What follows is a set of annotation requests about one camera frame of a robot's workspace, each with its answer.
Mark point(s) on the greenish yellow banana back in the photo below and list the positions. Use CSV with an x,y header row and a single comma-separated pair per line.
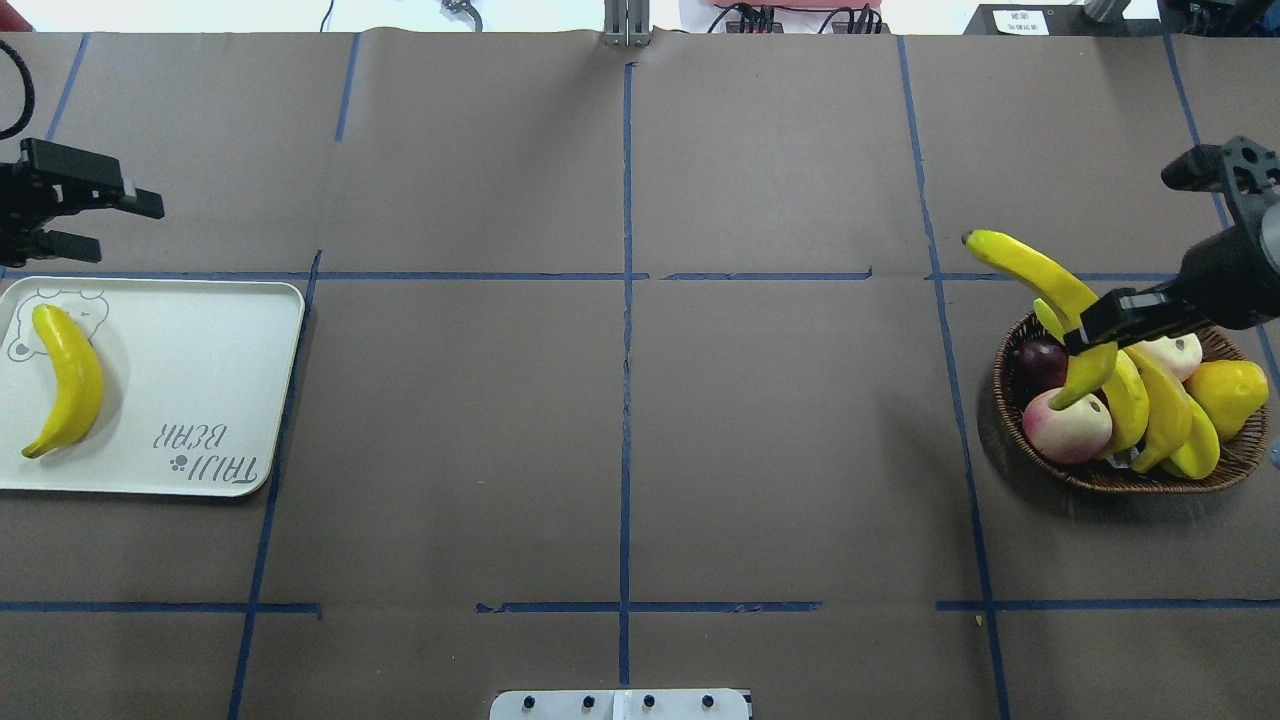
x,y
1123,394

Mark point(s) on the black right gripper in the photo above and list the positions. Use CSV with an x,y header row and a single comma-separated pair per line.
x,y
1222,276

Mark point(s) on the brown wicker basket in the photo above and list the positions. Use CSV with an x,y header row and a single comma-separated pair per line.
x,y
1008,449

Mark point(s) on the white bear print tray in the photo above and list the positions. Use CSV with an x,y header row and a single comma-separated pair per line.
x,y
196,377

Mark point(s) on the pink peach front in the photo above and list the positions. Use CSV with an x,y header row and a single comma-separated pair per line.
x,y
1071,436

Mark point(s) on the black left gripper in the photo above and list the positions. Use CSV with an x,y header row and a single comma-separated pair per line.
x,y
22,200

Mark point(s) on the yellow banana front short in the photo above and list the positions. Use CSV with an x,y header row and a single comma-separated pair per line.
x,y
1199,456

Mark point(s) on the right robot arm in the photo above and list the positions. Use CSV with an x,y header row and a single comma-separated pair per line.
x,y
1272,225

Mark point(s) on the yellow banana top long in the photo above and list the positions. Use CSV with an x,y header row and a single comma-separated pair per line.
x,y
1067,297

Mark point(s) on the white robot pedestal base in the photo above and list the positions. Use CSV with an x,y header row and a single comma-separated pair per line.
x,y
667,703

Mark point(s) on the pink peach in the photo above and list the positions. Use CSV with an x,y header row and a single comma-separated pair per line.
x,y
1071,436
1182,355

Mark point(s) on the yellow pear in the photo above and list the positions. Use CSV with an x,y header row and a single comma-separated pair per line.
x,y
1229,392

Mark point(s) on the pink peach rear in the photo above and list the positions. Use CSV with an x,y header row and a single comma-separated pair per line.
x,y
1182,355

